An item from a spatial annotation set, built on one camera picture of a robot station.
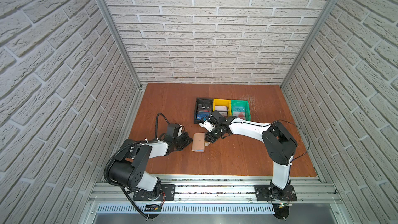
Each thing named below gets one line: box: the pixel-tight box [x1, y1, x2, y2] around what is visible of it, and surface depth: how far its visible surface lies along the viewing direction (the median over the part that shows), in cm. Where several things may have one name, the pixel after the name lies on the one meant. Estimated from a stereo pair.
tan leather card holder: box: [191, 132, 205, 153], surface depth 89 cm
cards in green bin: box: [232, 106, 246, 120], surface depth 103 cm
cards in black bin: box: [196, 103, 211, 121], surface depth 105 cm
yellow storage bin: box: [212, 98, 232, 118], surface depth 105 cm
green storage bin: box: [231, 99, 252, 121], surface depth 103 cm
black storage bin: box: [193, 97, 214, 124], surface depth 105 cm
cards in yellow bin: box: [214, 105, 228, 117], surface depth 105 cm
